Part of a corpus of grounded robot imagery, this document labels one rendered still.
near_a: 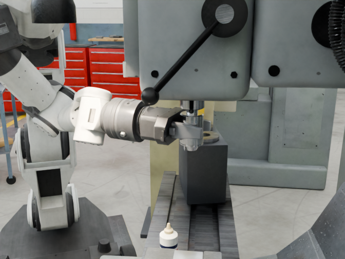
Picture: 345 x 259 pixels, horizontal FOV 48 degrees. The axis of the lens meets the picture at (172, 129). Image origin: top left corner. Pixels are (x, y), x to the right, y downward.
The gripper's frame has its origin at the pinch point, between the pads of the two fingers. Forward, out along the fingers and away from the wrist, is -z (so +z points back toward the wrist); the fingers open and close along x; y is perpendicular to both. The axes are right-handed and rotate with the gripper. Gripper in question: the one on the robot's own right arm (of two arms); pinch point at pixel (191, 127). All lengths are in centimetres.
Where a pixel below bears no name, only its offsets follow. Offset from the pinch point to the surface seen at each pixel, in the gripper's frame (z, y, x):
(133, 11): 9.7, -22.0, -5.2
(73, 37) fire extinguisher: 580, 44, 740
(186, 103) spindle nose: 0.3, -5.4, -2.4
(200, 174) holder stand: 8.1, 24.0, 31.2
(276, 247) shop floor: -2, 124, 159
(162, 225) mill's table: 13.5, 33.6, 15.7
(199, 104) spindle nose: -1.9, -5.2, -1.4
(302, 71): -20.2, -13.2, -5.8
